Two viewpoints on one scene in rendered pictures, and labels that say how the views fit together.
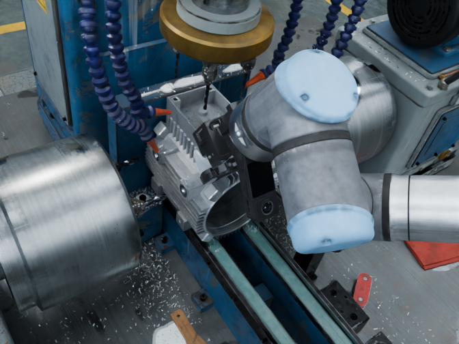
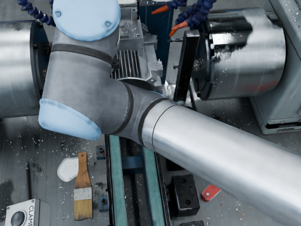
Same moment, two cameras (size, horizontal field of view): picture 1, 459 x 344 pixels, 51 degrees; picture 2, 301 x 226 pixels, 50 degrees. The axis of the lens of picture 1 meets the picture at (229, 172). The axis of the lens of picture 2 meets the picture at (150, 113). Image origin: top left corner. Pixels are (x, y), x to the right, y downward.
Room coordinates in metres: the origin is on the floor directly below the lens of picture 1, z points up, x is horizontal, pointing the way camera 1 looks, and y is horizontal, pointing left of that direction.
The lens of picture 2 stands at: (0.19, -0.35, 1.70)
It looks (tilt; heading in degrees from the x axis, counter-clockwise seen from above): 56 degrees down; 32
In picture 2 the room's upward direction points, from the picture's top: 4 degrees clockwise
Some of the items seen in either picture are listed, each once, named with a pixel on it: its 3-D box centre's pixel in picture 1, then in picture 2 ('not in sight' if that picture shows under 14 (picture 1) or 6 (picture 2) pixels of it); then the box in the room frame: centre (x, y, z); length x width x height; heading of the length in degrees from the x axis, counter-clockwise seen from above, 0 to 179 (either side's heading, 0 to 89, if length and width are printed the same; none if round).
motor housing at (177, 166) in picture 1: (210, 171); (124, 69); (0.66, 0.04, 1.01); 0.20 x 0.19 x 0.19; 43
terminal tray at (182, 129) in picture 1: (204, 123); (121, 33); (0.69, 0.06, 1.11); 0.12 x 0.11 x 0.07; 43
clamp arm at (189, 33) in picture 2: not in sight; (184, 74); (0.66, -0.15, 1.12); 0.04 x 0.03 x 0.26; 43
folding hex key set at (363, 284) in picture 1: (361, 291); (213, 189); (0.59, -0.34, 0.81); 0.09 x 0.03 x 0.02; 166
